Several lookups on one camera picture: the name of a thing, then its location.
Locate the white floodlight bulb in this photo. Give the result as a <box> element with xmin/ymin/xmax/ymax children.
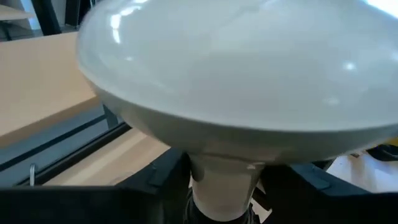
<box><xmin>76</xmin><ymin>0</ymin><xmax>398</xmax><ymax>223</ymax></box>

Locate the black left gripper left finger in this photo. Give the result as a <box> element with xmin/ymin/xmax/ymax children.
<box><xmin>0</xmin><ymin>147</ymin><xmax>192</xmax><ymax>224</ymax></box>

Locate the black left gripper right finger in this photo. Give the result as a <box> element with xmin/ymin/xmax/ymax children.
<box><xmin>260</xmin><ymin>163</ymin><xmax>398</xmax><ymax>224</ymax></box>

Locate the black table frame rail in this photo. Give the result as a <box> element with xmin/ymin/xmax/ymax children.
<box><xmin>15</xmin><ymin>122</ymin><xmax>132</xmax><ymax>187</ymax></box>

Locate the black threaded lamp socket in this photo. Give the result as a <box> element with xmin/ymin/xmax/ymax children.
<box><xmin>183</xmin><ymin>188</ymin><xmax>262</xmax><ymax>224</ymax></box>

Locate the light wood desk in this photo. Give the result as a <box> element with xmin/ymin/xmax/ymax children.
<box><xmin>0</xmin><ymin>31</ymin><xmax>119</xmax><ymax>147</ymax></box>

